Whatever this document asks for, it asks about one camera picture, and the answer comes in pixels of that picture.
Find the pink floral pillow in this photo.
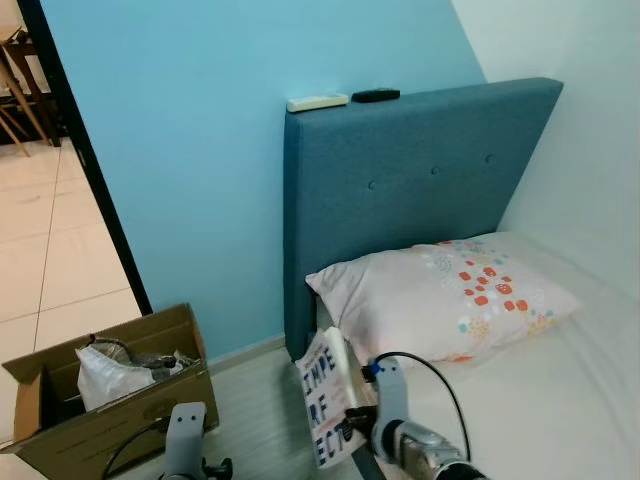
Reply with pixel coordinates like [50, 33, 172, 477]
[305, 238, 583, 363]

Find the white remote control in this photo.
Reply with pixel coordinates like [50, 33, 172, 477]
[286, 94, 350, 113]

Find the brown cardboard box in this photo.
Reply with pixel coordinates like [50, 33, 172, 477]
[0, 303, 219, 480]

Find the white plastic bag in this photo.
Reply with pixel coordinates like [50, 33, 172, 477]
[77, 340, 191, 411]

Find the blue upholstered headboard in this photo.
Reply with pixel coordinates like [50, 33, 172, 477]
[283, 78, 564, 361]

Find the black remote control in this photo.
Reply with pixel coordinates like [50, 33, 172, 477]
[351, 89, 401, 104]

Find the wooden chair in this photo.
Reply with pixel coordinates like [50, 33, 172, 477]
[0, 28, 61, 156]

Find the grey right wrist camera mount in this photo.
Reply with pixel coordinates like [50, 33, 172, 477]
[372, 357, 411, 441]

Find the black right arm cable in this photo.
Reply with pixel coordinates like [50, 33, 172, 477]
[365, 352, 471, 461]

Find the black door frame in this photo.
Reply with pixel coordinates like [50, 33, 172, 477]
[18, 0, 153, 316]

